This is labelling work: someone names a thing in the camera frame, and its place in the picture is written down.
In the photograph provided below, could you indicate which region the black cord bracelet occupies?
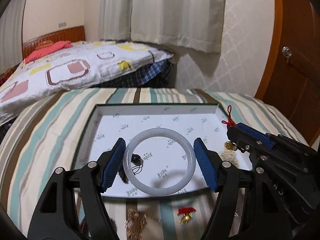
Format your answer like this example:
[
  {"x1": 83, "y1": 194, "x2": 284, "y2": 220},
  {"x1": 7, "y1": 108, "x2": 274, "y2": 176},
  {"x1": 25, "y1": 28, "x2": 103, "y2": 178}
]
[{"x1": 117, "y1": 153, "x2": 145, "y2": 184}]

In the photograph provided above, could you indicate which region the white jade bangle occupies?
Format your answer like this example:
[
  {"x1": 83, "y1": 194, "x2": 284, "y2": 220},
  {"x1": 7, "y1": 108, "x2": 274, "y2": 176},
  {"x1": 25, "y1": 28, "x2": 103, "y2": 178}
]
[{"x1": 123, "y1": 128, "x2": 196, "y2": 198}]

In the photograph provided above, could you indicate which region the red knot gold pendant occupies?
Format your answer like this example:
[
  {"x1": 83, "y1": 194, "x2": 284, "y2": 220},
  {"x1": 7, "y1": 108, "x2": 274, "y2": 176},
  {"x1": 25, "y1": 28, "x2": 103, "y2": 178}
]
[{"x1": 221, "y1": 105, "x2": 238, "y2": 151}]

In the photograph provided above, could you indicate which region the gold chain necklace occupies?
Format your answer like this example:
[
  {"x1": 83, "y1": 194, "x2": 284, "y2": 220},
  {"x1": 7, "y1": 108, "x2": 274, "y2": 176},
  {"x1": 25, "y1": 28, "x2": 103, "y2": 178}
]
[{"x1": 123, "y1": 208, "x2": 148, "y2": 240}]

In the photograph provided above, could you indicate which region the small red gold charm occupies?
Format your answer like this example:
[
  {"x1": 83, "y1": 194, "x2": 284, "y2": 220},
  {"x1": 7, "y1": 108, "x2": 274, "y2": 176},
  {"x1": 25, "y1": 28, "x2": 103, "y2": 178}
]
[{"x1": 177, "y1": 207, "x2": 196, "y2": 225}]

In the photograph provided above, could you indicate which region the green shallow tray box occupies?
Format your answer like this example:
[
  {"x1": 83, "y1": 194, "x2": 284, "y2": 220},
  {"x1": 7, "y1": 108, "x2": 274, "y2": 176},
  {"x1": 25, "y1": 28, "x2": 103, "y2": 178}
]
[{"x1": 72, "y1": 103, "x2": 252, "y2": 188}]

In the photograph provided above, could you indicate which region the wooden door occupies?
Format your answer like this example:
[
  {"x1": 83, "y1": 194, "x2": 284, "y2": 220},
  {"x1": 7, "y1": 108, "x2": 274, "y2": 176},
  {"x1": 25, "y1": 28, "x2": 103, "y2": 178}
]
[{"x1": 255, "y1": 0, "x2": 319, "y2": 145}]

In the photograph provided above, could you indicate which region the striped tablecloth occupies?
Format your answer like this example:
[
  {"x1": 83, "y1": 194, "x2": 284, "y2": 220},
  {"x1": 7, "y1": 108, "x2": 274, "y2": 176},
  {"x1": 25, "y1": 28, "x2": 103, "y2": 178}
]
[{"x1": 1, "y1": 88, "x2": 308, "y2": 239}]

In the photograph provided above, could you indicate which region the plaid blue bed sheet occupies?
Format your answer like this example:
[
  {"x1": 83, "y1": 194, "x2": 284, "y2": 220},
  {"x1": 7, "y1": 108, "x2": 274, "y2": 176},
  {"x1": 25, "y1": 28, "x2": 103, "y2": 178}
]
[{"x1": 0, "y1": 59, "x2": 175, "y2": 145}]

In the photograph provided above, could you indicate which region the silver door knob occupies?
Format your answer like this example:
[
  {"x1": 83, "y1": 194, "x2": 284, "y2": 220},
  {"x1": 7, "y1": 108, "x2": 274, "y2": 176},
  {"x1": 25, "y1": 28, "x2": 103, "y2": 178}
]
[{"x1": 281, "y1": 46, "x2": 292, "y2": 63}]

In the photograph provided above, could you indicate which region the patterned white bed quilt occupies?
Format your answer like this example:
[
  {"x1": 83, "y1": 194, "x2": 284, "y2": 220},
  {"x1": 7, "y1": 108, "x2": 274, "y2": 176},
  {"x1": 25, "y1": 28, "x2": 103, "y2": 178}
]
[{"x1": 1, "y1": 41, "x2": 173, "y2": 124}]

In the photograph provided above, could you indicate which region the right grey curtain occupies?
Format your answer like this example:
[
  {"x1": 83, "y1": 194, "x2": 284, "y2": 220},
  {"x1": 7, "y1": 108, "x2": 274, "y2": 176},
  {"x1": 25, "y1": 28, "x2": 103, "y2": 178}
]
[{"x1": 98, "y1": 0, "x2": 226, "y2": 54}]

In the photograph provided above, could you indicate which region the grey curtain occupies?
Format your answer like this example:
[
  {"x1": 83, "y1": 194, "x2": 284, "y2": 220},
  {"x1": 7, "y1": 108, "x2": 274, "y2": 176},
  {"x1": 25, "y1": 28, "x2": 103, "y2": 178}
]
[
  {"x1": 1, "y1": 0, "x2": 26, "y2": 73},
  {"x1": 98, "y1": 0, "x2": 226, "y2": 54}
]

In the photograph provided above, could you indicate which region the pink red pillow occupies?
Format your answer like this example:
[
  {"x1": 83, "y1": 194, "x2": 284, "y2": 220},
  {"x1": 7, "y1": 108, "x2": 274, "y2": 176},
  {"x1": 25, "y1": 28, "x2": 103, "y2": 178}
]
[{"x1": 23, "y1": 41, "x2": 73, "y2": 64}]

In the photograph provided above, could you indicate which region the wooden headboard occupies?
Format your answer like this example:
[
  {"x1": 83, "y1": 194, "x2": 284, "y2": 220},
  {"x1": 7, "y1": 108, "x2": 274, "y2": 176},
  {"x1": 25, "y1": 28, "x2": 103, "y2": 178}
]
[{"x1": 22, "y1": 25, "x2": 86, "y2": 59}]

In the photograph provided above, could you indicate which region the orange embroidered cushion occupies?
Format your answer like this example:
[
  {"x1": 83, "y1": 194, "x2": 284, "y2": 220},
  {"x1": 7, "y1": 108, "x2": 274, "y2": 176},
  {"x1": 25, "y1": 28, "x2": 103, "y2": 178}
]
[{"x1": 35, "y1": 40, "x2": 54, "y2": 50}]

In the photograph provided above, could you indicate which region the left grey curtain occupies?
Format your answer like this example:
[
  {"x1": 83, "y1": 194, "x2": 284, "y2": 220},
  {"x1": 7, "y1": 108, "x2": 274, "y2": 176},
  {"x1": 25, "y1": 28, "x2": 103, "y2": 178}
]
[{"x1": 1, "y1": 0, "x2": 26, "y2": 73}]

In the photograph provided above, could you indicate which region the wall socket plate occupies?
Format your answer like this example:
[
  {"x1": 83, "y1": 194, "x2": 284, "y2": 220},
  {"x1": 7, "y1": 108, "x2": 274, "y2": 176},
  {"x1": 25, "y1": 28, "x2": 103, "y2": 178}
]
[{"x1": 59, "y1": 22, "x2": 66, "y2": 28}]

